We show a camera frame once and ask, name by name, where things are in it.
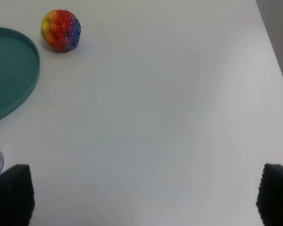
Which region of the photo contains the rainbow speckled ball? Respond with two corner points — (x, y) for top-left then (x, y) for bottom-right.
(41, 9), (82, 52)

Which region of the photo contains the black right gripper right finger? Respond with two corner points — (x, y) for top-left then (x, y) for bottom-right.
(256, 163), (283, 226)

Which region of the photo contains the teal round plate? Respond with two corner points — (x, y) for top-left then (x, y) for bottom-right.
(0, 27), (40, 120)

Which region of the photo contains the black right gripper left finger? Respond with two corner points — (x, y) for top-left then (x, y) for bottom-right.
(0, 164), (35, 226)

